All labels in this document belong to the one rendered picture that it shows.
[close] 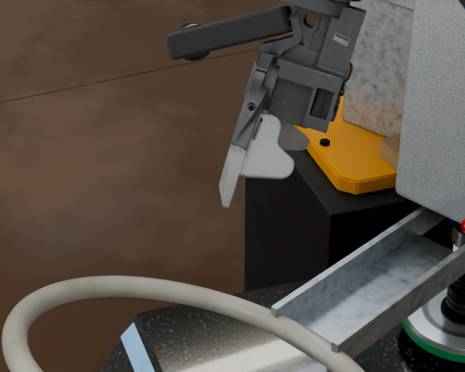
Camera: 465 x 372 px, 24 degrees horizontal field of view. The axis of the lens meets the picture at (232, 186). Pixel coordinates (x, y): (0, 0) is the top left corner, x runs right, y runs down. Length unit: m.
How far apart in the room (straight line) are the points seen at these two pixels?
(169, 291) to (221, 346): 0.40
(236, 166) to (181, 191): 2.97
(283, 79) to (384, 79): 1.68
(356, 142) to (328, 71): 1.72
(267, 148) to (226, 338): 1.01
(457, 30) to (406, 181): 0.29
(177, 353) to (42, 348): 1.40
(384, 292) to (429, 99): 0.30
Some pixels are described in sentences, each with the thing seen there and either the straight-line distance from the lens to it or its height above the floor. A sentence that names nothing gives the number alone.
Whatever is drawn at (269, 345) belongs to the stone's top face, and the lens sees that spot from 1.93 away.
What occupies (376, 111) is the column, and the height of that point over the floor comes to 0.85.
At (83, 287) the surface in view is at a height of 1.24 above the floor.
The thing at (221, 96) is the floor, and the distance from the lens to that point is 4.54.
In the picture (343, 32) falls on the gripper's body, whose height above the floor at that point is 1.74.
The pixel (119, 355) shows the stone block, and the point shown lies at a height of 0.82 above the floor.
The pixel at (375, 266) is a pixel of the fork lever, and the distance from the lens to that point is 1.70.
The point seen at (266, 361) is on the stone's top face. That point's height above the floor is 0.87.
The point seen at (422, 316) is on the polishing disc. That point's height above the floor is 0.93.
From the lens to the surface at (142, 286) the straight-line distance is 1.53.
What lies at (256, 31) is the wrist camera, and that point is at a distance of 0.98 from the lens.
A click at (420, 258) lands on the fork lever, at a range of 1.73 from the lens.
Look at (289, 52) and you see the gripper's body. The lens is 0.99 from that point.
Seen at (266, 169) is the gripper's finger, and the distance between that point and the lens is 0.95.
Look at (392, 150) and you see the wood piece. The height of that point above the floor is 0.82.
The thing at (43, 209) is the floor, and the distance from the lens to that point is 3.87.
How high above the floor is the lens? 2.15
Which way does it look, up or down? 33 degrees down
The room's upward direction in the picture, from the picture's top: straight up
